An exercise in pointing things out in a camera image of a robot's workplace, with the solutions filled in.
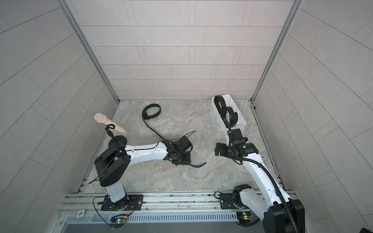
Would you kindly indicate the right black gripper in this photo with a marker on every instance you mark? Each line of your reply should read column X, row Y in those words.
column 222, row 152

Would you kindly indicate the left white round sticker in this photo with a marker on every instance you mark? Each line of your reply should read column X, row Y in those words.
column 80, row 214

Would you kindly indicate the left green circuit board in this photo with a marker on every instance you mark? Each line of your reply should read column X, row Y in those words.
column 119, row 221

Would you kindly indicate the white compartment storage box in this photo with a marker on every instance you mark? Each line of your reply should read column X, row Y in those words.
column 229, row 102

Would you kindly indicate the aluminium front rail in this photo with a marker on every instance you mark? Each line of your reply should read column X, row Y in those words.
column 202, row 201

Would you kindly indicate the long black belt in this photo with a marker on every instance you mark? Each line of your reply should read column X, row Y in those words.
column 219, row 102

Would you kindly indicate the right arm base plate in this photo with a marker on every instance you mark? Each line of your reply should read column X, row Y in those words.
column 227, row 201

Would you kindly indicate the black stand with beige roll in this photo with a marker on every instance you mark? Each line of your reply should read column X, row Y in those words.
column 109, row 127

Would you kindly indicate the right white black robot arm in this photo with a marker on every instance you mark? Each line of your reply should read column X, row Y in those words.
column 278, row 212

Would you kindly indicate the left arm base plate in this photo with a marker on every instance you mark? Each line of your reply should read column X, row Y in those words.
column 128, row 203

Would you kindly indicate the green circuit board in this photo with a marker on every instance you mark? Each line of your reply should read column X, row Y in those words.
column 119, row 221
column 245, row 219

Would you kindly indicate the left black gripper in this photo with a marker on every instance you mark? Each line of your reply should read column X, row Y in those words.
column 187, row 161

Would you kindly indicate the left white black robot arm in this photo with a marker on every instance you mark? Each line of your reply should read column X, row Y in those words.
column 113, row 162

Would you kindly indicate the right green circuit board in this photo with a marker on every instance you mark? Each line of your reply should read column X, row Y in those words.
column 245, row 219

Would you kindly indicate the black belt with silver buckle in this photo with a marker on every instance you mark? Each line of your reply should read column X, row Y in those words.
column 229, row 117

